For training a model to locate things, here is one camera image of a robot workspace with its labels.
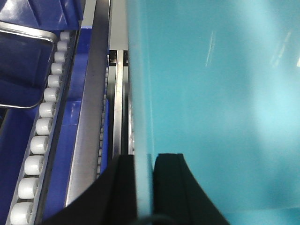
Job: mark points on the light blue plastic bin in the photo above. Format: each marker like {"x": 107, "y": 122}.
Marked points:
{"x": 219, "y": 82}

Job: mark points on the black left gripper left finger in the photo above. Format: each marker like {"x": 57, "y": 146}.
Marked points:
{"x": 110, "y": 200}

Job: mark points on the steel divider rail left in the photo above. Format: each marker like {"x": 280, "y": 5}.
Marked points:
{"x": 84, "y": 163}

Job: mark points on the dark blue bin upper left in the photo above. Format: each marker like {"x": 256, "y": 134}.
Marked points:
{"x": 29, "y": 32}

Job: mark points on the roller track with white wheels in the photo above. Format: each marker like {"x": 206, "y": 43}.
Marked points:
{"x": 32, "y": 184}

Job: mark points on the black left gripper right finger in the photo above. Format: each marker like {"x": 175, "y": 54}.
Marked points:
{"x": 179, "y": 196}

